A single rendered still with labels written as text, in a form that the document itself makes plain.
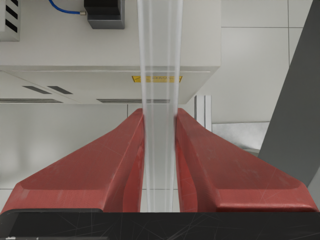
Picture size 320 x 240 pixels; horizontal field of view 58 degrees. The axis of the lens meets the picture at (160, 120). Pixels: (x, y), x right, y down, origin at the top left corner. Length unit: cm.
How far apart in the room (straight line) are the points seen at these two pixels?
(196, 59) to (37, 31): 25
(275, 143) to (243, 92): 91
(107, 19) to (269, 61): 82
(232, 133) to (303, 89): 92
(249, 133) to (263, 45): 33
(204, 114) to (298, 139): 59
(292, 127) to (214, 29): 31
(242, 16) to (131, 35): 77
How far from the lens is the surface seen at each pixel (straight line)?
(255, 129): 111
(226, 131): 108
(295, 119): 18
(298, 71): 18
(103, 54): 46
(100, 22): 45
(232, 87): 111
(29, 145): 116
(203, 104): 76
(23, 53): 50
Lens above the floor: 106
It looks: 87 degrees down
